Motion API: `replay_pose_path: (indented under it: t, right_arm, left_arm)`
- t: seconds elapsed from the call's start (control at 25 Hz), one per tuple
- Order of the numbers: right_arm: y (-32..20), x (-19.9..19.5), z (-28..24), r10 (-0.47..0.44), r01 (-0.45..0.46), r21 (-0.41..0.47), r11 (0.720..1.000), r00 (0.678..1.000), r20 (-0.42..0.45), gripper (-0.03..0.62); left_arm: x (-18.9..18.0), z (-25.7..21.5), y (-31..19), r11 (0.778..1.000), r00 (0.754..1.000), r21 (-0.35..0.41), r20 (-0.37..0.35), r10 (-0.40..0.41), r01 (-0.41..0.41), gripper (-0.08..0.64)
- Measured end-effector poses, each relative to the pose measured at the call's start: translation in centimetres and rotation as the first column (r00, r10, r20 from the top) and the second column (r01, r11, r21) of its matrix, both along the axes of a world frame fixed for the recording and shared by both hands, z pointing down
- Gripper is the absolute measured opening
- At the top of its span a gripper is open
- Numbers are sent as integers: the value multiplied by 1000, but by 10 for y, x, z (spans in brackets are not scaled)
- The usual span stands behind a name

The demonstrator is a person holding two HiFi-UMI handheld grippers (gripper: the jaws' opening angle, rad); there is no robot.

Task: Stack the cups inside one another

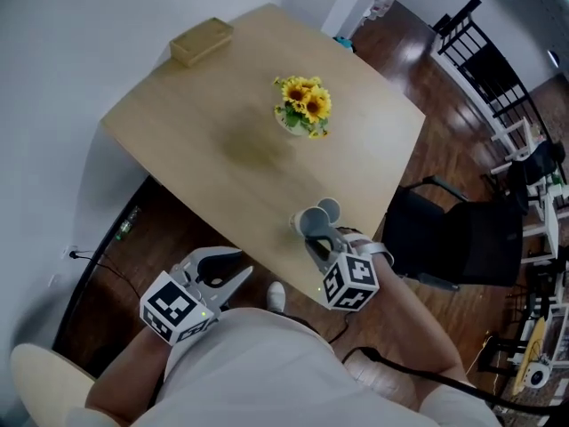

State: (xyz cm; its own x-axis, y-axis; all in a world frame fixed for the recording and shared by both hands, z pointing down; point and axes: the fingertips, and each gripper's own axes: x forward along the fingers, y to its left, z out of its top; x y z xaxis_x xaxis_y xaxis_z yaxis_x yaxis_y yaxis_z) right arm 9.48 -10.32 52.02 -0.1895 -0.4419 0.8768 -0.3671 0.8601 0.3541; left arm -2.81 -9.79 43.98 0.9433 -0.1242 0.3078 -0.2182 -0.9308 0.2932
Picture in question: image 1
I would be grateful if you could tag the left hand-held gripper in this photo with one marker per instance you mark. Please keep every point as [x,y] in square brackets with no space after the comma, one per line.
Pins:
[175,309]

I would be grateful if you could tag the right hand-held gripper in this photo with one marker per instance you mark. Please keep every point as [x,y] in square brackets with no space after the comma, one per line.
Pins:
[351,283]

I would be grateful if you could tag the person's right forearm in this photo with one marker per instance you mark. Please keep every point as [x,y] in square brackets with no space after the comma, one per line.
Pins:
[413,327]

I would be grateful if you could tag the person's left forearm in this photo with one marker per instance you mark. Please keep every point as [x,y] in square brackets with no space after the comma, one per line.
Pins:
[129,372]

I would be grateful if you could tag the person's white shoe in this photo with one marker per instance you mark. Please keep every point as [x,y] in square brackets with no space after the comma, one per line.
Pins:
[276,295]

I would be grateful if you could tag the green plastic bottle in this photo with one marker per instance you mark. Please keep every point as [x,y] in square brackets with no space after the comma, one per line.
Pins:
[128,223]

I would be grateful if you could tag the person's white shirt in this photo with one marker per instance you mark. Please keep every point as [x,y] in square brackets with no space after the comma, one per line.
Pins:
[284,372]

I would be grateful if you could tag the white flower vase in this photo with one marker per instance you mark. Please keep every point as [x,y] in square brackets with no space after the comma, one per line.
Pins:
[289,125]

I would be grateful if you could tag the black office chair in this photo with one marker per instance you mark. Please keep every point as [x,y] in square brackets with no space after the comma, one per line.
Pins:
[453,243]

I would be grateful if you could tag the yellow sunflower bouquet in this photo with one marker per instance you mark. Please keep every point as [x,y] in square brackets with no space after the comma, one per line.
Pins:
[306,100]

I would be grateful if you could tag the teal round object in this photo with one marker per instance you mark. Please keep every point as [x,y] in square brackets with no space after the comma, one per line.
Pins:
[343,42]

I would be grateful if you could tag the black bag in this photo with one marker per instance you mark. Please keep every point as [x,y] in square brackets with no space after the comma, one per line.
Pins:
[535,171]

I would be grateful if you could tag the white shelf rack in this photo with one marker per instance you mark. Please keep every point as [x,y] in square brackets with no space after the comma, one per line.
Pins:
[529,149]

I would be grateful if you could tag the yellow board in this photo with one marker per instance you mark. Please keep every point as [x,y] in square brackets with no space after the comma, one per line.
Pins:
[533,345]

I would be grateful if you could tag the flat wooden box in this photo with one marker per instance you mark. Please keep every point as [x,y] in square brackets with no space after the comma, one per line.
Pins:
[202,40]

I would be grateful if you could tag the black stair railing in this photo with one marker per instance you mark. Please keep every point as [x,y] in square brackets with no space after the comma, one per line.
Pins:
[484,56]

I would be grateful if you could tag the group of clear water bottles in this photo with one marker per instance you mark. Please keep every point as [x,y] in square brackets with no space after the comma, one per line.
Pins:
[386,0]

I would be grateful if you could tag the white wall socket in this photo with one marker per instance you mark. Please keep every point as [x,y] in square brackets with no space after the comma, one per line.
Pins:
[71,252]

